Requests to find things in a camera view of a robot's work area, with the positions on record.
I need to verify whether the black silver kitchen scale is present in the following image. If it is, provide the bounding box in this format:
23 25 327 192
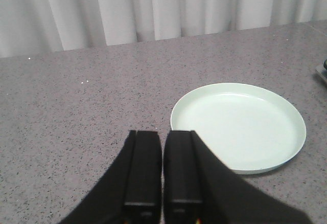
315 60 327 84

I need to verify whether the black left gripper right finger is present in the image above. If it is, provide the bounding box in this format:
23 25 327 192
163 130 311 223

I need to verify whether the white pleated curtain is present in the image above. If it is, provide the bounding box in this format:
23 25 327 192
1 0 326 57

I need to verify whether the pale green round plate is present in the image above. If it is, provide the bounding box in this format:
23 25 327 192
170 83 307 174

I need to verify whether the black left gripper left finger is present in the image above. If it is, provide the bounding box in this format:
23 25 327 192
61 130 162 223

